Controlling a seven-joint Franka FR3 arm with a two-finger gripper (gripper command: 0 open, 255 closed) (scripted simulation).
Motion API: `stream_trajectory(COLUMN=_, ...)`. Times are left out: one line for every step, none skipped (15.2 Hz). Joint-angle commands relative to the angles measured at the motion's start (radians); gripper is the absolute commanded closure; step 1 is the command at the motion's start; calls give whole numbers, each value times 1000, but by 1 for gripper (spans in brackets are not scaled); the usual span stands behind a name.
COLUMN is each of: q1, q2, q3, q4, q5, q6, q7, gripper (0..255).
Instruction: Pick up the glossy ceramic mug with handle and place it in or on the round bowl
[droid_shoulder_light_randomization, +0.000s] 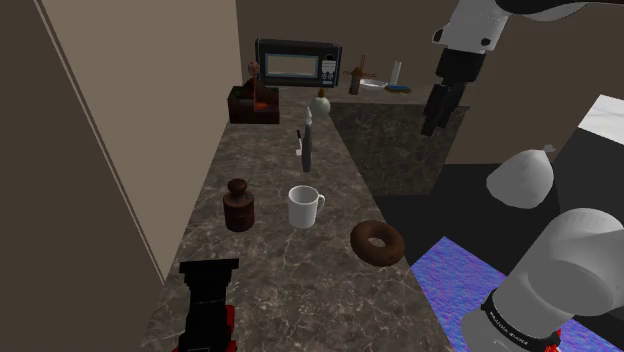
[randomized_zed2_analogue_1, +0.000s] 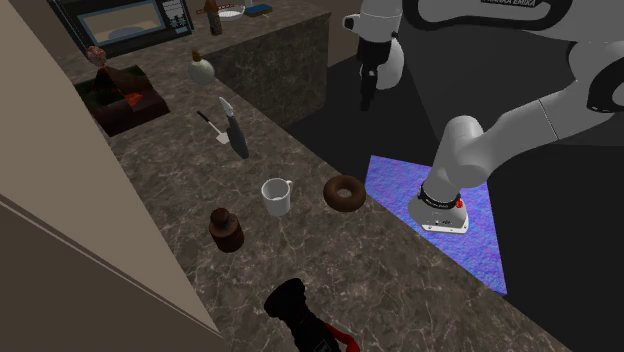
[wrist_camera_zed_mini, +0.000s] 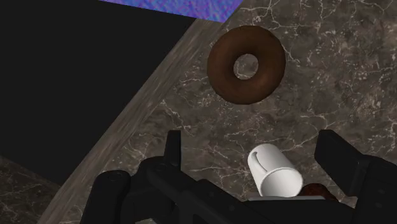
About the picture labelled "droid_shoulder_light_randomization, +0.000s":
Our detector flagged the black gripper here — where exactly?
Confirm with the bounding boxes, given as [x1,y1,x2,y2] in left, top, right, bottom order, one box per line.
[420,47,488,138]

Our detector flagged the white upright cylinder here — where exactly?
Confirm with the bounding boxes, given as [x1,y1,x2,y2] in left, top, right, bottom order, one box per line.
[388,60,404,88]

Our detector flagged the pale round bottle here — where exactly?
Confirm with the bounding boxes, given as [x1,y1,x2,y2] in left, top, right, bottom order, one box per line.
[309,88,332,119]

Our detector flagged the grey pen-shaped tool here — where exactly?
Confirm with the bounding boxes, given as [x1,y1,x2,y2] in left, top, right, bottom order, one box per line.
[301,106,315,174]

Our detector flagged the black microwave oven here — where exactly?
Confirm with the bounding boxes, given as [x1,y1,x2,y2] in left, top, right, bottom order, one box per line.
[254,38,343,89]

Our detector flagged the chocolate doughnut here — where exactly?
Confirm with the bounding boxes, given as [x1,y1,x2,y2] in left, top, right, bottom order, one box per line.
[349,219,406,268]

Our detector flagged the white mug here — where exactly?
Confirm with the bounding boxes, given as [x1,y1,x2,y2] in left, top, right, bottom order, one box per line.
[286,185,327,230]

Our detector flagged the blue purple patterned robot stand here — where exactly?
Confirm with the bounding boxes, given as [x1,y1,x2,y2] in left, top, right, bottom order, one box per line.
[410,236,624,352]

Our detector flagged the small red-headed figure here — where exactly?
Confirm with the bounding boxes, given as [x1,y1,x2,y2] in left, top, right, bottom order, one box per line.
[245,61,262,89]

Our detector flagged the dark red open box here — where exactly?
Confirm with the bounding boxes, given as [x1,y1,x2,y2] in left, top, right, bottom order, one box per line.
[226,77,281,126]

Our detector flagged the brown knobbed jar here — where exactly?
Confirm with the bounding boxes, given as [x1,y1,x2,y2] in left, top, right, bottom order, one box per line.
[222,178,256,233]

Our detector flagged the black and red blocky appliance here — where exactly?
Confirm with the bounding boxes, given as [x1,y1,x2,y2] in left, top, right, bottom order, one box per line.
[171,257,241,352]

